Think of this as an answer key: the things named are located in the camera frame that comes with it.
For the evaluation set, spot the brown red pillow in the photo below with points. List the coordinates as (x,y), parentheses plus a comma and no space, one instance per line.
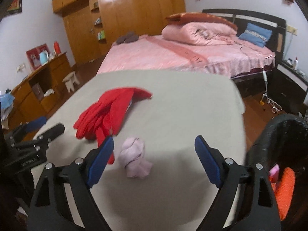
(194,17)

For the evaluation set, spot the wooden side cabinet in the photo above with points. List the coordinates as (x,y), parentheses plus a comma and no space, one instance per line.
(38,94)

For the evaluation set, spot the blue pillow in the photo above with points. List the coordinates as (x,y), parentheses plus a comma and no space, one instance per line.
(256,35)

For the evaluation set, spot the red thermos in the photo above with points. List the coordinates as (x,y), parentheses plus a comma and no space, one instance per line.
(57,48)

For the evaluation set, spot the wall power outlet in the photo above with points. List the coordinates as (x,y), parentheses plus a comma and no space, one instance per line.
(292,30)

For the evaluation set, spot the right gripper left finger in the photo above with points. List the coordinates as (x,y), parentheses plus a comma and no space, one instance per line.
(62,199)

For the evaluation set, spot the black trash bin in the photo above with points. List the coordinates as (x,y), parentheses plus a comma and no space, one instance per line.
(284,142)

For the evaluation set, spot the light blue kettle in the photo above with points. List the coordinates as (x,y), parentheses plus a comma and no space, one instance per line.
(44,57)

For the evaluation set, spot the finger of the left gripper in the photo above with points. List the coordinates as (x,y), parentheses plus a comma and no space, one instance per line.
(23,129)
(48,133)

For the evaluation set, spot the white lotion bottle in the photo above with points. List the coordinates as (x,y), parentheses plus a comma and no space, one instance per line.
(295,64)

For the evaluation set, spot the grey slippers on bed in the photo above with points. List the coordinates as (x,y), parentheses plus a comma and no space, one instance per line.
(127,38)

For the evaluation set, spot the black headboard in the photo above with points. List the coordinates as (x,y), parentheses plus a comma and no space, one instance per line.
(241,18)

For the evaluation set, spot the red picture frame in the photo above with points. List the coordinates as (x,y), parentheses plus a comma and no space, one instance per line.
(33,56)

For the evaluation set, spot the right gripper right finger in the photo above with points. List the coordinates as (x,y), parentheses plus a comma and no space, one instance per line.
(245,199)

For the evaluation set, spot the small white stool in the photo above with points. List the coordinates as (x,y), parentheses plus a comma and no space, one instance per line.
(70,80)

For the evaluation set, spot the orange foam net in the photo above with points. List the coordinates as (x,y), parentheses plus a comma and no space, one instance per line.
(283,189)

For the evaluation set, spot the pink bed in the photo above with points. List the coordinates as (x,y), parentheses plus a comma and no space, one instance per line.
(156,53)

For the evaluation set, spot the pink knotted sock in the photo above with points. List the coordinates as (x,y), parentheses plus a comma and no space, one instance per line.
(132,158)

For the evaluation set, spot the wooden wardrobe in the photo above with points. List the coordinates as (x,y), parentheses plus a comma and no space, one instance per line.
(93,25)

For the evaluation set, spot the beige table cloth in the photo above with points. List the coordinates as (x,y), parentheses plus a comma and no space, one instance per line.
(177,193)

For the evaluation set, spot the black white nightstand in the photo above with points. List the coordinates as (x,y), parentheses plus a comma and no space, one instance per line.
(289,89)

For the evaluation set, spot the red gloves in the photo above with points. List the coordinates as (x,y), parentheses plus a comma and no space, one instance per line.
(105,117)

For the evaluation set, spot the folded pink quilt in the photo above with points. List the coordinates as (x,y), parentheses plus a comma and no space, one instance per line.
(200,34)

